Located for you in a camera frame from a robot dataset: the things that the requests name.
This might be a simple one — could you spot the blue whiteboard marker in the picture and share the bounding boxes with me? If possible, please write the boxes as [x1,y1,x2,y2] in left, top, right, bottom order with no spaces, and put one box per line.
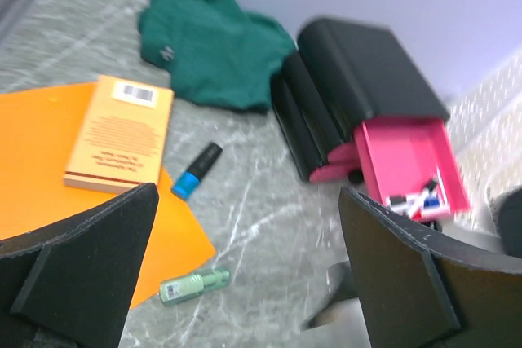
[414,197,450,220]

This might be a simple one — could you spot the red whiteboard marker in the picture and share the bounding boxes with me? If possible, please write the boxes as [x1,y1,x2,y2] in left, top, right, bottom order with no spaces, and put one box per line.
[406,192,432,219]

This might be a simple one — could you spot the white file rack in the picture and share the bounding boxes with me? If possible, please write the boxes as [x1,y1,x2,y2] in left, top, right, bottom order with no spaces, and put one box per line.
[447,50,521,236]

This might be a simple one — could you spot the green cloth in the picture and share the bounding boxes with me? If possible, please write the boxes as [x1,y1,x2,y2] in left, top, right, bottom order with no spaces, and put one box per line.
[137,0,295,113]

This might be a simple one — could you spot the black whiteboard marker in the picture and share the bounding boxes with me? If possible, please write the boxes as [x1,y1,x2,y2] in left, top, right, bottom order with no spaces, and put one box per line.
[385,193,421,214]

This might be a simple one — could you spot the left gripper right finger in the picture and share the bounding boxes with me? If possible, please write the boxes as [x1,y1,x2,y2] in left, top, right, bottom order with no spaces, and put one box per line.
[338,187,521,347]

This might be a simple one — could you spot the pink top drawer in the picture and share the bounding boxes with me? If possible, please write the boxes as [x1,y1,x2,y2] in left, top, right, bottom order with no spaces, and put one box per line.
[353,117,471,222]

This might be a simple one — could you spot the orange folder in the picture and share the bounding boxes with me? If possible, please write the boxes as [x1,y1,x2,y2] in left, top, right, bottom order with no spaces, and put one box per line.
[1,82,215,307]

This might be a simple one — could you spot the blue highlighter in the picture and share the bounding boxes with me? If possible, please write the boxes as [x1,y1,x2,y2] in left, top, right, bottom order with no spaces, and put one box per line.
[171,142,223,200]

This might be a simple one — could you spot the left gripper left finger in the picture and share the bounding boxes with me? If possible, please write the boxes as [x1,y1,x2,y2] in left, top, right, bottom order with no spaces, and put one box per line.
[1,183,159,347]

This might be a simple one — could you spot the black drawer organizer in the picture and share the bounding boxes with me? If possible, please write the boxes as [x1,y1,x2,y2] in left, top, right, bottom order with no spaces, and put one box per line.
[270,16,449,183]

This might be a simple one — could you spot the orange book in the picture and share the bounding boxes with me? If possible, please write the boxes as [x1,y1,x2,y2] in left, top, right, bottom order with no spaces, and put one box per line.
[63,75,175,194]

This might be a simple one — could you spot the green highlighter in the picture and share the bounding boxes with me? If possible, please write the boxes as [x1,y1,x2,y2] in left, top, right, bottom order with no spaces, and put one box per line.
[158,268,230,306]

